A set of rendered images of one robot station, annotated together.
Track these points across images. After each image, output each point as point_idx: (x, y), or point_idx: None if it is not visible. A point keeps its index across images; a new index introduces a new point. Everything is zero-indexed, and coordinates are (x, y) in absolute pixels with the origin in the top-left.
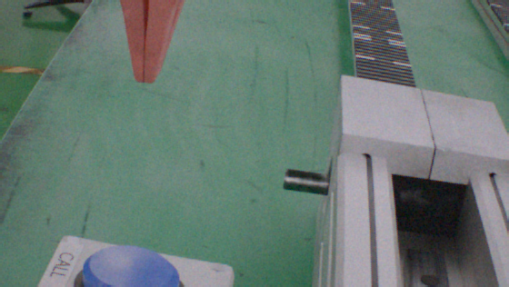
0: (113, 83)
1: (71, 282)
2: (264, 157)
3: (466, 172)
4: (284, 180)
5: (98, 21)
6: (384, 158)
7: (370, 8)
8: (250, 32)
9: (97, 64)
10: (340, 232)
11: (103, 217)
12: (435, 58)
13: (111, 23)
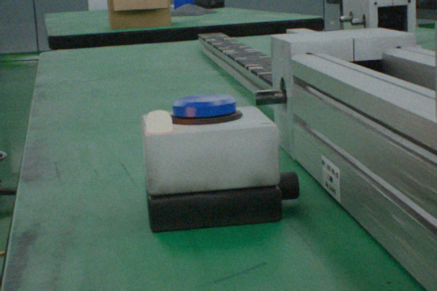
0: (89, 123)
1: None
2: None
3: (379, 50)
4: (256, 97)
5: (48, 105)
6: (320, 52)
7: (252, 59)
8: (168, 94)
9: (69, 119)
10: (316, 67)
11: (134, 162)
12: None
13: (59, 104)
